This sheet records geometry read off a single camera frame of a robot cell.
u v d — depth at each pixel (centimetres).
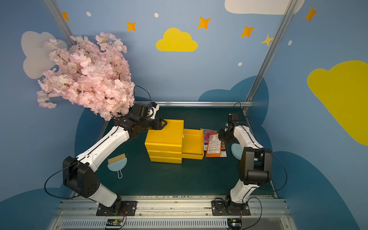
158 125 72
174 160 87
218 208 74
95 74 51
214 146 95
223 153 95
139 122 62
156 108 75
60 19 72
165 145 76
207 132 105
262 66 94
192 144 95
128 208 74
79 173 42
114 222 72
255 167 47
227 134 80
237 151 98
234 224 73
